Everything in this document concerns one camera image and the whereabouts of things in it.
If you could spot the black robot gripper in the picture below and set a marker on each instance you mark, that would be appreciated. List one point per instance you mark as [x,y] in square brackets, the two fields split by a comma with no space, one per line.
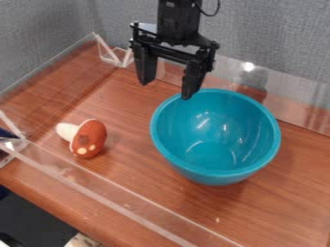
[174,39]

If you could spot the clear acrylic front barrier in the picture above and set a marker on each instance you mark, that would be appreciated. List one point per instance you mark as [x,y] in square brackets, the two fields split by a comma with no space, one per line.
[98,206]

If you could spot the brown and white toy mushroom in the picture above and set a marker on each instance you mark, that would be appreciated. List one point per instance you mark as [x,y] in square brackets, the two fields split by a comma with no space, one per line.
[86,137]

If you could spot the clear acrylic corner bracket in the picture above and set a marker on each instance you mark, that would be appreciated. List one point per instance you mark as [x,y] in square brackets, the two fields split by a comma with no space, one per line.
[114,55]

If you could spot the clear acrylic back barrier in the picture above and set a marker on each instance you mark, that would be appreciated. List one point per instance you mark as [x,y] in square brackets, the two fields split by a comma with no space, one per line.
[297,100]

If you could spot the clear acrylic left barrier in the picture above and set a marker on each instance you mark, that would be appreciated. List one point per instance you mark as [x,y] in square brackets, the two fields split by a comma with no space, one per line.
[68,54]

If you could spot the clear acrylic barrier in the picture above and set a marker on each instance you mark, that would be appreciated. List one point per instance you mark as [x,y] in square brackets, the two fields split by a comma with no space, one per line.
[297,100]
[68,54]
[98,206]

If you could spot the blue plastic bowl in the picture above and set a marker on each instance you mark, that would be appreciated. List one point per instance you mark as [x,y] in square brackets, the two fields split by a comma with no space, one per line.
[218,137]

